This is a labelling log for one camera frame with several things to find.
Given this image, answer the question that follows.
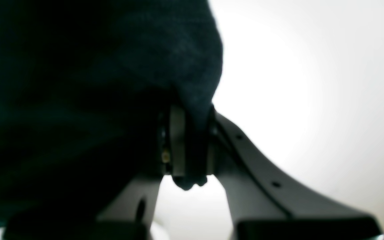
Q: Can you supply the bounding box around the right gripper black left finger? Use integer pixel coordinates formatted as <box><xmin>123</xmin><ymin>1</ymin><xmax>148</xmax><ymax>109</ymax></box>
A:
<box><xmin>5</xmin><ymin>105</ymin><xmax>187</xmax><ymax>240</ymax></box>

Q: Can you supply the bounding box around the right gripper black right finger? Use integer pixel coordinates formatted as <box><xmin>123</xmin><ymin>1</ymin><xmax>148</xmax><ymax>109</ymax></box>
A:
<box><xmin>211</xmin><ymin>110</ymin><xmax>384</xmax><ymax>240</ymax></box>

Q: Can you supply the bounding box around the black t-shirt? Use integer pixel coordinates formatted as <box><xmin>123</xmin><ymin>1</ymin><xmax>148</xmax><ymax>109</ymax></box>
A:
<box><xmin>0</xmin><ymin>0</ymin><xmax>223</xmax><ymax>228</ymax></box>

